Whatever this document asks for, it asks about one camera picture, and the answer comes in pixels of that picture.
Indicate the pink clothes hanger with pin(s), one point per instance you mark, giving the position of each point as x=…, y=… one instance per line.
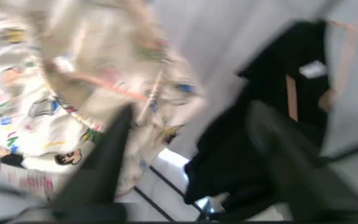
x=110, y=87
x=291, y=99

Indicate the black clothes rack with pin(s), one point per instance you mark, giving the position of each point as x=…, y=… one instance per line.
x=166, y=181

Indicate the cream printed garment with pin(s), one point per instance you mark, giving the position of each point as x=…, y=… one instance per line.
x=26, y=130

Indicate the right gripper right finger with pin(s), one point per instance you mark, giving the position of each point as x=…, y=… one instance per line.
x=303, y=180

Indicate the black short-sleeved shirt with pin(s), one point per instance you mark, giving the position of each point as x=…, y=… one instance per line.
x=228, y=155

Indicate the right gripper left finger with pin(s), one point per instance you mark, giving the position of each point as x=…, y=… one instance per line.
x=101, y=174

